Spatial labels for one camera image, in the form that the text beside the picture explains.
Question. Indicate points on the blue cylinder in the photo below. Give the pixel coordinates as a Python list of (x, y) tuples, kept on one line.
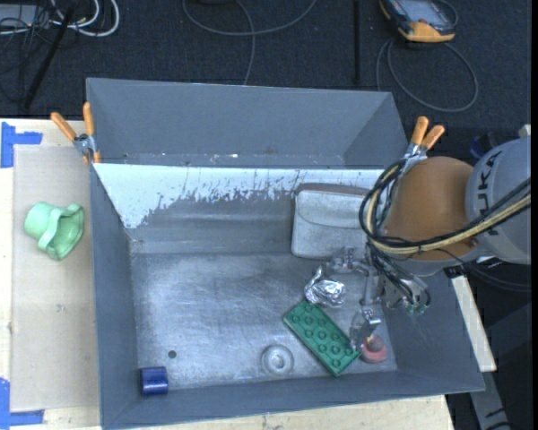
[(153, 381)]

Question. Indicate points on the crumpled silver foil ball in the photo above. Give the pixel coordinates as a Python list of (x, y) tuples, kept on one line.
[(325, 289)]

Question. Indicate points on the pale flat board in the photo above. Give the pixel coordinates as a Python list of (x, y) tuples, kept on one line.
[(49, 329)]

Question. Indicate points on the red and orange toy food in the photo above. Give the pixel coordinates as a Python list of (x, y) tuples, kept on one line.
[(375, 352)]

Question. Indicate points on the light green toy cup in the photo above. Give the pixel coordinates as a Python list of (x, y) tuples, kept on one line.
[(56, 229)]

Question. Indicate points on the dark green flat block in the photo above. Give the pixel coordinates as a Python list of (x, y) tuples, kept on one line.
[(320, 336)]

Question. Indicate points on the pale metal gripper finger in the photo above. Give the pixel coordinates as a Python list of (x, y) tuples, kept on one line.
[(365, 327), (343, 263)]

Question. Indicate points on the clear round glass piece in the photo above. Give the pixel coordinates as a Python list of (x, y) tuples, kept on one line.
[(277, 359)]

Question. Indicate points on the grey metal bin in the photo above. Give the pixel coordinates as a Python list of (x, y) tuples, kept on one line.
[(215, 312)]

